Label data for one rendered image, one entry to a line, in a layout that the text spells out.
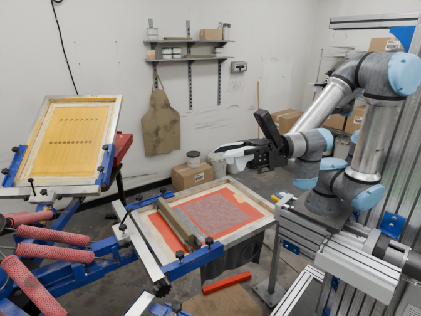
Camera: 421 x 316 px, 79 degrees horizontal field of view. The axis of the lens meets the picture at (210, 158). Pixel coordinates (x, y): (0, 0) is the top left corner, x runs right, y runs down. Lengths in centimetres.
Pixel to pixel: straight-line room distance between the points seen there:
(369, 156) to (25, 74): 289
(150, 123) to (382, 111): 277
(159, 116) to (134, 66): 67
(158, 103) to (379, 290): 288
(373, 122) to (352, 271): 55
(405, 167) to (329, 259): 46
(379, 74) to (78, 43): 273
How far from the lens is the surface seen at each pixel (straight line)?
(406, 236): 137
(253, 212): 165
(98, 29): 315
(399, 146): 122
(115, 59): 318
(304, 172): 83
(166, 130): 344
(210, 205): 170
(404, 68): 92
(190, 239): 133
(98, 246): 139
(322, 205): 119
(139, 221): 156
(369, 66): 97
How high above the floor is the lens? 193
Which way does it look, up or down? 25 degrees down
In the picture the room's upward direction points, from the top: straight up
